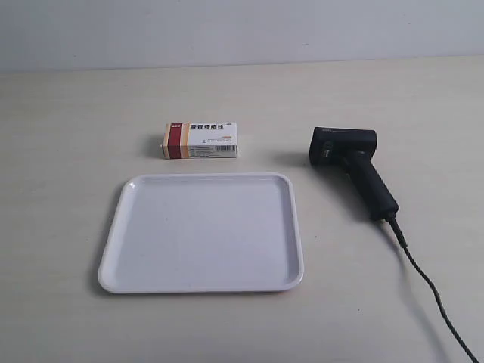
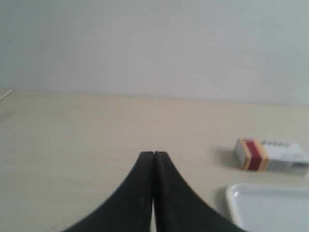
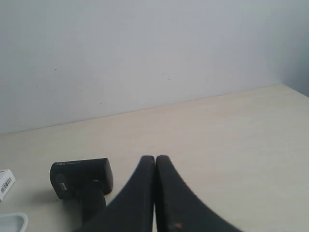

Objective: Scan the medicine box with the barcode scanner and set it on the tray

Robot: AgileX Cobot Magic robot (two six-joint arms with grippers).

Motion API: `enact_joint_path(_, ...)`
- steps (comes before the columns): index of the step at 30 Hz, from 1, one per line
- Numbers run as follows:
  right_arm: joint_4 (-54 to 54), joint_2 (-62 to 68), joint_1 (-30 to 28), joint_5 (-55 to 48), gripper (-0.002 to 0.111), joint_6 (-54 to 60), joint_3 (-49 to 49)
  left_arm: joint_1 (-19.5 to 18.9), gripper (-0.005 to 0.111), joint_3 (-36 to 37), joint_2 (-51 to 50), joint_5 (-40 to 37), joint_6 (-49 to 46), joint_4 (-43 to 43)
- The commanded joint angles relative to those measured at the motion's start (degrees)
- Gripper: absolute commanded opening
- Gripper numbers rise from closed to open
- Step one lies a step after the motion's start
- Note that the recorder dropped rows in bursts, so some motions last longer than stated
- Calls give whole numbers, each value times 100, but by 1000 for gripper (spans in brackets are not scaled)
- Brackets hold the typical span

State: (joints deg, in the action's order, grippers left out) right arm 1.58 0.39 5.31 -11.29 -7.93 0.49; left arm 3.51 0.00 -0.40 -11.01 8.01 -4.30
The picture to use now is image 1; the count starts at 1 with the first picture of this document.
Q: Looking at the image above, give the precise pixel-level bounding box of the black scanner cable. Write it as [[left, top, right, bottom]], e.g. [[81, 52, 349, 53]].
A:
[[383, 213, 481, 363]]

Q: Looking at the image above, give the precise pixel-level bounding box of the white red medicine box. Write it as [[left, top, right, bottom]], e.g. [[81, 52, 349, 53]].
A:
[[160, 123, 238, 160]]

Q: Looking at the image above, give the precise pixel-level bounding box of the white plastic tray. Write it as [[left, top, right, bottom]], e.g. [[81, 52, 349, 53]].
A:
[[98, 172, 304, 294]]

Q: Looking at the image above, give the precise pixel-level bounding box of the black handheld barcode scanner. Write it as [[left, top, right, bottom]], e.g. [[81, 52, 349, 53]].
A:
[[309, 127, 399, 223]]

